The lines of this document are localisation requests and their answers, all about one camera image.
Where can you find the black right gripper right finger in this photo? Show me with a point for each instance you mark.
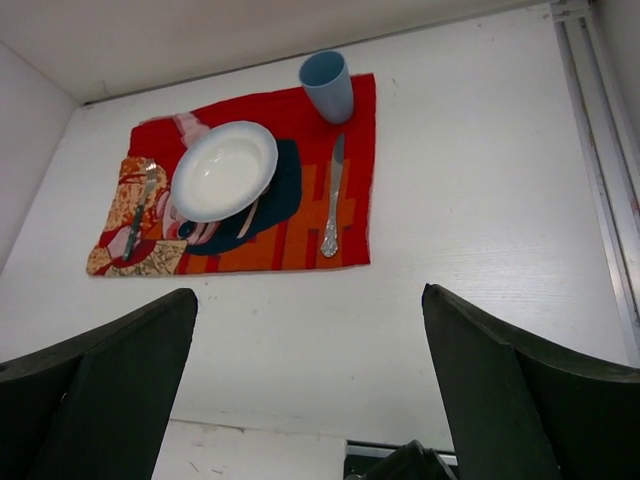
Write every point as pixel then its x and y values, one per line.
pixel 520 406

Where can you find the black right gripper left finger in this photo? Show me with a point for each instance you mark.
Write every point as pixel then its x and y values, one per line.
pixel 96 406

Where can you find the green-handled fork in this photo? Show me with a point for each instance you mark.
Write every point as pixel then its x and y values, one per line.
pixel 150 169

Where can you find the red patterned cloth placemat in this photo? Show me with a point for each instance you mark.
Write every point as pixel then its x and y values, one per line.
pixel 284 230

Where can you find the white blue-rimmed plate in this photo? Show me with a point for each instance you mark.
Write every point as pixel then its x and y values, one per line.
pixel 224 172

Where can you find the silver table knife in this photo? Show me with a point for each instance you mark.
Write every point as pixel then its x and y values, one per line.
pixel 330 245

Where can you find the blue plastic cup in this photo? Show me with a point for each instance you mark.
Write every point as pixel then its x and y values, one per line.
pixel 326 81

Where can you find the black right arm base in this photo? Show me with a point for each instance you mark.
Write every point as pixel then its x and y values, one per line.
pixel 409 461

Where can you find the aluminium rail on table edge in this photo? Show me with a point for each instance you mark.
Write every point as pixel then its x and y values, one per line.
pixel 611 154

